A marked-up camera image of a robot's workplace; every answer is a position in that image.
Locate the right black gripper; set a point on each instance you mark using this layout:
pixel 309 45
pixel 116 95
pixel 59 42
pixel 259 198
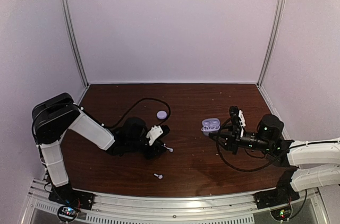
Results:
pixel 234 144

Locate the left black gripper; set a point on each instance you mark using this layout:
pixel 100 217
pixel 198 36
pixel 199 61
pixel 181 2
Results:
pixel 154 151

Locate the grey-purple earbud charging case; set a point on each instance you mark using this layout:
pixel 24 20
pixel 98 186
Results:
pixel 210 125

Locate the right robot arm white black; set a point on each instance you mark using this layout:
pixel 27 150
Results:
pixel 311 164

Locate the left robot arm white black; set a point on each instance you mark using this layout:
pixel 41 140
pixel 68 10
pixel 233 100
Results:
pixel 52 118

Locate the round lilac earbud case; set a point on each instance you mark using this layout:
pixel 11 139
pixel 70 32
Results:
pixel 162 115

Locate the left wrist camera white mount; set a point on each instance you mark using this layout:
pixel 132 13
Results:
pixel 156 132

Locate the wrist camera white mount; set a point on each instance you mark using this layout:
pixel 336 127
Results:
pixel 238 121
pixel 156 132

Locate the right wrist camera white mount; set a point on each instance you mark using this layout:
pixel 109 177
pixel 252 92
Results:
pixel 238 121

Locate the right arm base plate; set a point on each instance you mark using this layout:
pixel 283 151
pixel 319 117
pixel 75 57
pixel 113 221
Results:
pixel 274 197

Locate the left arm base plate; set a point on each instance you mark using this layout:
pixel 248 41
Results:
pixel 74 198

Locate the right aluminium frame post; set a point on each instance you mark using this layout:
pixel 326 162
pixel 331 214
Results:
pixel 280 5

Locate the aluminium frame post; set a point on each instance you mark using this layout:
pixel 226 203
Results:
pixel 280 5
pixel 73 42

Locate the front aluminium rail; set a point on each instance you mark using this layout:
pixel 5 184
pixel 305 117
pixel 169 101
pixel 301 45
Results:
pixel 111 208

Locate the left aluminium frame post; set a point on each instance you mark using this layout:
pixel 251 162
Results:
pixel 73 42

